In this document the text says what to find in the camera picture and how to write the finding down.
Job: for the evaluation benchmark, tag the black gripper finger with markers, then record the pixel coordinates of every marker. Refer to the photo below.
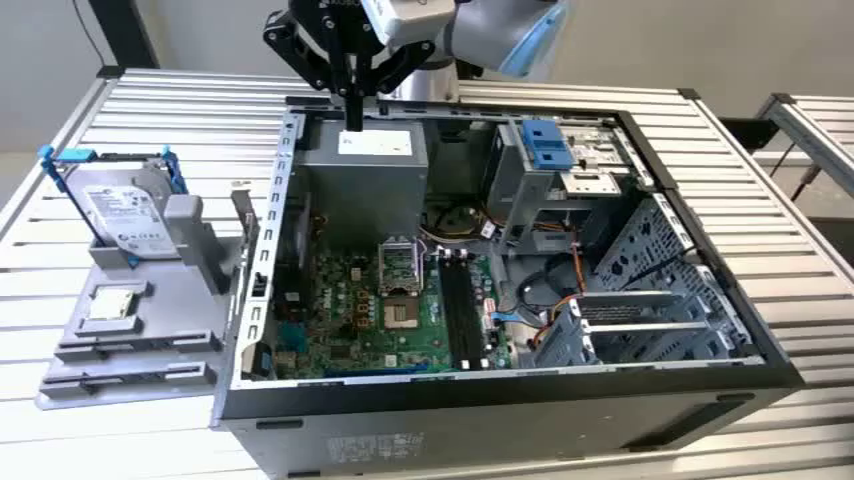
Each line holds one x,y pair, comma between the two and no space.
296,50
400,65

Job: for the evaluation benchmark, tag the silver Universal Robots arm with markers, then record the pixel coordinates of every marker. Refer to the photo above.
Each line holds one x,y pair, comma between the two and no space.
480,35

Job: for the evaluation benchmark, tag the blue disk bay latch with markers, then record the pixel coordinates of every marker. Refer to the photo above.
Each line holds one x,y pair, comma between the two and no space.
546,145

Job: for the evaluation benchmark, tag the grey power supply unit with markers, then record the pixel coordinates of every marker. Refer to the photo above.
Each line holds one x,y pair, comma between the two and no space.
360,200

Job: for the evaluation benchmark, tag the black table corner cap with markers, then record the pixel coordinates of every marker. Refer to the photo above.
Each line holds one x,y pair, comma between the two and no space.
688,94
109,72

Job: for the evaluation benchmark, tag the round black fan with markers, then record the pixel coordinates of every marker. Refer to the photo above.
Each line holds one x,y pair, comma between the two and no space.
456,220

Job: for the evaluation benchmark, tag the thin locking lever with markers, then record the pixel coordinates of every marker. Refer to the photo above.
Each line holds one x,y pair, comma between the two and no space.
423,260

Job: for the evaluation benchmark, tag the hard disk in blue carrier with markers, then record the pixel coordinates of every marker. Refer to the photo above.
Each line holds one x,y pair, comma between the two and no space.
127,210

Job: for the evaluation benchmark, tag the CPU socket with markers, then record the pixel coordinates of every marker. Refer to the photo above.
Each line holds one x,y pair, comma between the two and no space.
400,314

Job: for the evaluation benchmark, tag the green motherboard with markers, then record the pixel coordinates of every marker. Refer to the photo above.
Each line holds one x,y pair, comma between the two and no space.
347,320

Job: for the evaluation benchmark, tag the black table connector block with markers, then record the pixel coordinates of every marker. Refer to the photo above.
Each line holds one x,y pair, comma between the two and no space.
747,132

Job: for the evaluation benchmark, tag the grey parts rack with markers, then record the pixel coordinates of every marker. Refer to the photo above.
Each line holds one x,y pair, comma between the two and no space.
167,310

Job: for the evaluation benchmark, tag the silver CPU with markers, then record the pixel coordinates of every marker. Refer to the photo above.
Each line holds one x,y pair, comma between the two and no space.
109,304

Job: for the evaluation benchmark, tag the blue expansion slot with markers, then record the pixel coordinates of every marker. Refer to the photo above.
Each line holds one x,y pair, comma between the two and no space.
380,370

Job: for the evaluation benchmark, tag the metal slat side table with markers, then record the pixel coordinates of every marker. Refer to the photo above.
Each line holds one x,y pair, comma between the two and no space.
814,115

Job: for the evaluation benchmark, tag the silver expansion slot cover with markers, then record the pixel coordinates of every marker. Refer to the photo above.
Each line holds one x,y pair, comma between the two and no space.
640,327

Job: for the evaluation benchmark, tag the black and grey PC case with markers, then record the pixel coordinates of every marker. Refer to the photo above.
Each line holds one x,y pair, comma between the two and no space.
467,425

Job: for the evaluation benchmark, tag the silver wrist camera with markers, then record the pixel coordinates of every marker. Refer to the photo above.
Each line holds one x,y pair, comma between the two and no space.
414,20

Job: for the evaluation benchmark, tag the black upright post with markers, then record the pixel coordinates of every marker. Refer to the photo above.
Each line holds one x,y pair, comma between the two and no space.
127,30

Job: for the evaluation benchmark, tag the graphics card with metal bracket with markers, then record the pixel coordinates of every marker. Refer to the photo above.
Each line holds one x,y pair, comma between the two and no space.
248,225

